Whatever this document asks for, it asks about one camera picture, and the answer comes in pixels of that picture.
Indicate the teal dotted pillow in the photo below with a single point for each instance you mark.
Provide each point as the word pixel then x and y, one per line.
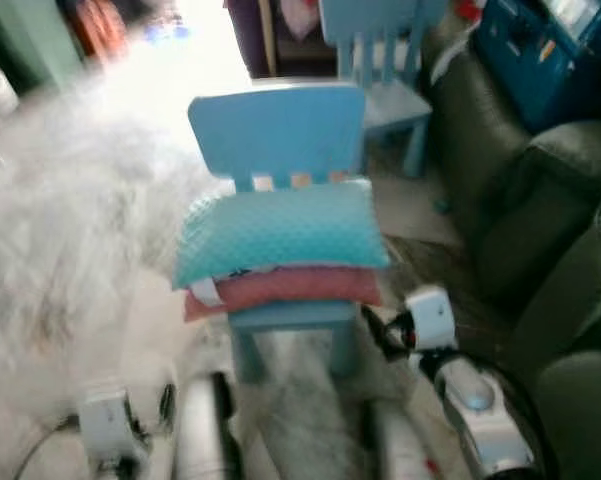
pixel 280 230

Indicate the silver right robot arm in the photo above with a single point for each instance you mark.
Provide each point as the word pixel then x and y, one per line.
pixel 475 400

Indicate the pink dotted pillow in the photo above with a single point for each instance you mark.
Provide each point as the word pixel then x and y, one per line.
pixel 290 288

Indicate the silver left robot leg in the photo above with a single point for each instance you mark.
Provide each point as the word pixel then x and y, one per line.
pixel 205 425

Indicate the silver robot leg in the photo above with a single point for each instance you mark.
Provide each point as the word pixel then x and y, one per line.
pixel 205 425
pixel 395 445

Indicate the silver right robot leg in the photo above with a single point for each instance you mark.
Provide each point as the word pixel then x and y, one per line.
pixel 395 445

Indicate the light blue child chair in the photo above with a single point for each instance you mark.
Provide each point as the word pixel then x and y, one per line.
pixel 390 100
pixel 280 130

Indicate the blue hard suitcase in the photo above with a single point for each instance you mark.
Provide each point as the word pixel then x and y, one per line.
pixel 540 60

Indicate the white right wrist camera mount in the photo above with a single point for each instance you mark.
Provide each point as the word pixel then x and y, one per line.
pixel 432 320

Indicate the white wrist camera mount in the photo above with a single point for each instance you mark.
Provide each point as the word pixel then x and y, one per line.
pixel 105 425
pixel 432 320

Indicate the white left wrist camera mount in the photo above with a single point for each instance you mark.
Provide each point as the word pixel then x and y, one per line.
pixel 105 425

